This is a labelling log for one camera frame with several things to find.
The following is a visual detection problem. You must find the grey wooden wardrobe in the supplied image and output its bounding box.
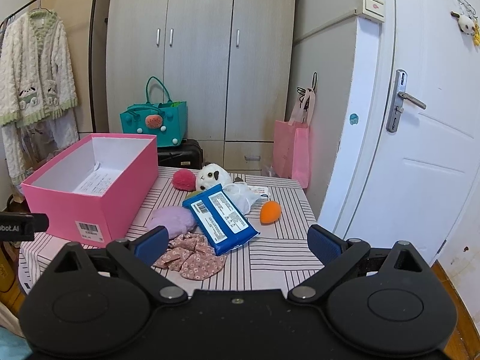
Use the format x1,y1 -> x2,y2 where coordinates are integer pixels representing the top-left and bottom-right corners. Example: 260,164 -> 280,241
106,0 -> 358,214

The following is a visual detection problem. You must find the orange makeup sponge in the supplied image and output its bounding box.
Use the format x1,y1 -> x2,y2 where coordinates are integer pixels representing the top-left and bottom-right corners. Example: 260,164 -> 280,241
259,201 -> 281,225

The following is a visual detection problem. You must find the blue wet wipes pack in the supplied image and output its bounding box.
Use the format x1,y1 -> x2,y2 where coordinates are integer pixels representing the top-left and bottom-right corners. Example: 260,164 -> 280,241
182,184 -> 260,256

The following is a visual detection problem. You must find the silver door handle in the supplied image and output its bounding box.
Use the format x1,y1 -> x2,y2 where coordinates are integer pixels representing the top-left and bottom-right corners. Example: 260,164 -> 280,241
385,69 -> 427,133

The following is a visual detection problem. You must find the teal felt tote bag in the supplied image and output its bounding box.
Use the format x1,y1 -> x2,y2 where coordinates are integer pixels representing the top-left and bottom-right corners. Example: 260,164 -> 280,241
120,76 -> 188,147

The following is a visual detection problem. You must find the pink paper shopping bag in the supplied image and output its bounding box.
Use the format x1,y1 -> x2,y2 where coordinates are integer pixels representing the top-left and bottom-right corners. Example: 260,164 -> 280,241
272,88 -> 316,189

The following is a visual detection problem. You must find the white knit cardigan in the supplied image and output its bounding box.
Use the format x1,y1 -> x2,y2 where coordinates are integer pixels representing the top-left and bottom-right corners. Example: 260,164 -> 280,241
1,9 -> 79,185

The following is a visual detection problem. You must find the floral pink scrunchie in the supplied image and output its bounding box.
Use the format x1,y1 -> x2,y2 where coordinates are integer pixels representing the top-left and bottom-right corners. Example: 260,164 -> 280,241
154,233 -> 226,281

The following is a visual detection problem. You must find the blue round sticker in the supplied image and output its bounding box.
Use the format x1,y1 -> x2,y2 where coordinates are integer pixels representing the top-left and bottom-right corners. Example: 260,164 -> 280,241
349,113 -> 359,125

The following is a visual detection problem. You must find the white tissue pack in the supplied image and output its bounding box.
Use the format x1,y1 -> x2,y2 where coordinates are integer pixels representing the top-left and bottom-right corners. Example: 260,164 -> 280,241
249,185 -> 270,199

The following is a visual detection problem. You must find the red fluffy pom-pom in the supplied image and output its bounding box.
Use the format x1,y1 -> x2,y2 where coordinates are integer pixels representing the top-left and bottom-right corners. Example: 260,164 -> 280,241
172,169 -> 196,192

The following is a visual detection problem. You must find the white panda plush toy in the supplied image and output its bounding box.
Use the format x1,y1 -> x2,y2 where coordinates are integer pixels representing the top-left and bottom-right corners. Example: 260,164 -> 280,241
195,163 -> 233,191

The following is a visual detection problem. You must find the white door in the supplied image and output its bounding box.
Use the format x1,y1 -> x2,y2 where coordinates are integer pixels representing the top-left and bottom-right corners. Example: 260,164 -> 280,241
318,0 -> 479,263

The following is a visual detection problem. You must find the white wall switch box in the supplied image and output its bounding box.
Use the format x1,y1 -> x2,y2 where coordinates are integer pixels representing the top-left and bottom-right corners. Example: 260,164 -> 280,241
356,0 -> 386,24

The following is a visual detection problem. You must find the black suitcase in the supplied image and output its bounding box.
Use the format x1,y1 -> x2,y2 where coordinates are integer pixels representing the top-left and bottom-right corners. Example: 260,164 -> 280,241
157,139 -> 203,170

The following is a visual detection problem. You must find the pink cardboard box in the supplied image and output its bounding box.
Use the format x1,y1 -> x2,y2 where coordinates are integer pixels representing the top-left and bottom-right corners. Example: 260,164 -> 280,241
21,133 -> 158,247

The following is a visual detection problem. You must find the black clothes rack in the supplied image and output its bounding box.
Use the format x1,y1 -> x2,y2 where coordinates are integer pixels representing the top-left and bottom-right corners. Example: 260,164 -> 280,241
1,0 -> 104,136

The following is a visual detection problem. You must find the lilac plush pouch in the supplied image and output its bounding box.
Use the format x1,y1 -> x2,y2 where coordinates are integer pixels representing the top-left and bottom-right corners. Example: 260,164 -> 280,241
145,206 -> 197,239

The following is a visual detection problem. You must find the small panda plush keychain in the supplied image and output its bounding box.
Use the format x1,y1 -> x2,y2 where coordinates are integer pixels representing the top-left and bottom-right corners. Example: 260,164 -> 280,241
451,11 -> 475,36

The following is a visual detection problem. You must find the striped pink tablecloth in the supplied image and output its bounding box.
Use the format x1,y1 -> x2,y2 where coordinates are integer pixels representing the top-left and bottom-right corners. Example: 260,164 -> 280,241
18,166 -> 323,295

